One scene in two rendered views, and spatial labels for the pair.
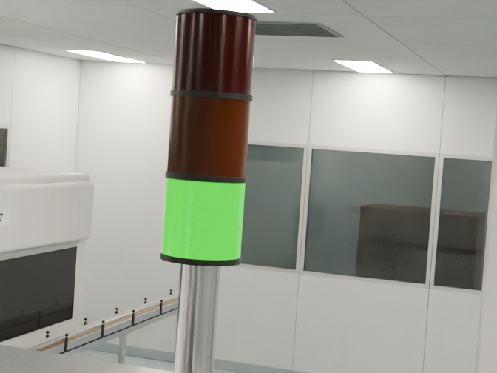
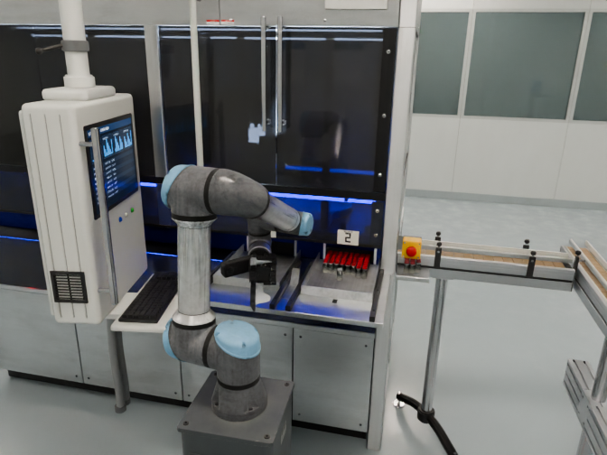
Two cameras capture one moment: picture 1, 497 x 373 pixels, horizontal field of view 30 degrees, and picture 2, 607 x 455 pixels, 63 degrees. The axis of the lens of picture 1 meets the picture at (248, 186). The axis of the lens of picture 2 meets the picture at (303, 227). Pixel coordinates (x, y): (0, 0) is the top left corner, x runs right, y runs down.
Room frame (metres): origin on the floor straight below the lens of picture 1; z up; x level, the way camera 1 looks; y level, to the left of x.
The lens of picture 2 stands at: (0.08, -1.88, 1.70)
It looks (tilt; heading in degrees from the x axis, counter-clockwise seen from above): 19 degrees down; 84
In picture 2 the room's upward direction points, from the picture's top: 1 degrees clockwise
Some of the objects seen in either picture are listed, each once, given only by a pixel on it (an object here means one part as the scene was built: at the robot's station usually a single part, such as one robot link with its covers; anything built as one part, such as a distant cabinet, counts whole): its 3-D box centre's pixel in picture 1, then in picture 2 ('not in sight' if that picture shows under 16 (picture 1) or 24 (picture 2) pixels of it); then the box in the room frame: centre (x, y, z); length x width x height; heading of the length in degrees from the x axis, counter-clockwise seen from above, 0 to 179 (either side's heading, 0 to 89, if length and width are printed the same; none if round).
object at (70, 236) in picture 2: not in sight; (93, 197); (-0.51, -0.04, 1.19); 0.50 x 0.19 x 0.78; 82
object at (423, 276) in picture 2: not in sight; (413, 272); (0.72, -0.05, 0.87); 0.14 x 0.13 x 0.02; 72
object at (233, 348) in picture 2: not in sight; (235, 350); (0.02, -0.72, 0.96); 0.13 x 0.12 x 0.14; 153
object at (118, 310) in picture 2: not in sight; (148, 300); (-0.34, -0.08, 0.79); 0.45 x 0.28 x 0.03; 82
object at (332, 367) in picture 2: not in sight; (207, 291); (-0.19, 0.70, 0.44); 2.06 x 1.00 x 0.88; 162
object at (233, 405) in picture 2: not in sight; (238, 387); (0.03, -0.72, 0.84); 0.15 x 0.15 x 0.10
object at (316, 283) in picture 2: not in sight; (342, 274); (0.42, -0.12, 0.90); 0.34 x 0.26 x 0.04; 72
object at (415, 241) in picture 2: not in sight; (411, 246); (0.69, -0.09, 1.00); 0.08 x 0.07 x 0.07; 72
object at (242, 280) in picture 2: not in sight; (259, 265); (0.10, -0.01, 0.90); 0.34 x 0.26 x 0.04; 72
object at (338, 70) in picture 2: not in sight; (332, 112); (0.37, 0.00, 1.51); 0.43 x 0.01 x 0.59; 162
